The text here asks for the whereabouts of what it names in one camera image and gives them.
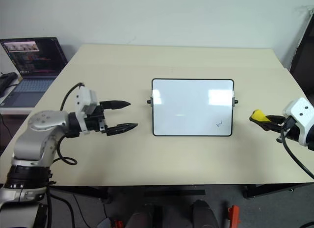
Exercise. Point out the dark rounded robot foot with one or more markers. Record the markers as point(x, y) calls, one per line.
point(205, 214)

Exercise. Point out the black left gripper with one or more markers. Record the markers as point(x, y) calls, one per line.
point(95, 120)

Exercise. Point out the open grey laptop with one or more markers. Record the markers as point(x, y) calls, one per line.
point(34, 63)

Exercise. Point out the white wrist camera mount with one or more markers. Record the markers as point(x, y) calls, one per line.
point(84, 97)
point(300, 112)

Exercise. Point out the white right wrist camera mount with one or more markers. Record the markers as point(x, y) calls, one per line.
point(300, 112)

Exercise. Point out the yellow whiteboard eraser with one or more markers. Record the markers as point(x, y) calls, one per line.
point(259, 115)

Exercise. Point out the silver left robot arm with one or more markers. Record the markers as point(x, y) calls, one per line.
point(36, 139)

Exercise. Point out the black-framed whiteboard with stand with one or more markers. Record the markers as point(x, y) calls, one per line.
point(191, 107)

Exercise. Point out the small red clamp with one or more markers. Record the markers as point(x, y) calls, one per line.
point(118, 224)

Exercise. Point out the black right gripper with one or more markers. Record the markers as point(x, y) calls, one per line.
point(291, 129)

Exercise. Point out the black table frame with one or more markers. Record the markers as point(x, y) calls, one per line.
point(269, 188)

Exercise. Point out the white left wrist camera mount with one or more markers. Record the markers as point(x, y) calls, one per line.
point(84, 97)

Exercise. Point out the large red clamp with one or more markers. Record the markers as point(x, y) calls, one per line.
point(234, 215)

